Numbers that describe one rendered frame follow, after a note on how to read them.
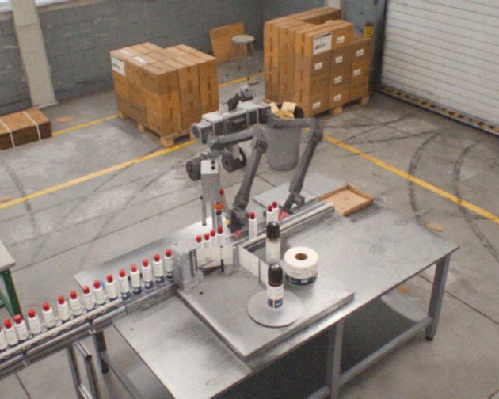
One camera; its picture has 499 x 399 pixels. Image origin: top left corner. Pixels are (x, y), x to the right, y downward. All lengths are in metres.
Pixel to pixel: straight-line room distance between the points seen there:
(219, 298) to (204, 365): 0.47
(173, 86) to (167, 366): 4.32
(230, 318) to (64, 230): 2.87
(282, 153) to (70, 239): 2.35
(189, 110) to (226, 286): 3.91
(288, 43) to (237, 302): 4.54
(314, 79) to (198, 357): 4.75
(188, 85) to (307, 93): 1.43
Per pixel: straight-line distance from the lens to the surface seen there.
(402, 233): 4.19
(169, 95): 7.00
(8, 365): 3.44
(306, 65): 7.30
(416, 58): 8.16
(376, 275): 3.80
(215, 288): 3.58
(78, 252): 5.59
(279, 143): 6.40
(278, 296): 3.33
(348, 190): 4.61
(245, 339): 3.27
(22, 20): 8.50
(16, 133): 7.67
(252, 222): 3.85
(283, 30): 7.50
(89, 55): 8.97
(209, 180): 3.54
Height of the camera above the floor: 3.18
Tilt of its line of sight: 31 degrees down
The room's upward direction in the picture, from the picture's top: 2 degrees counter-clockwise
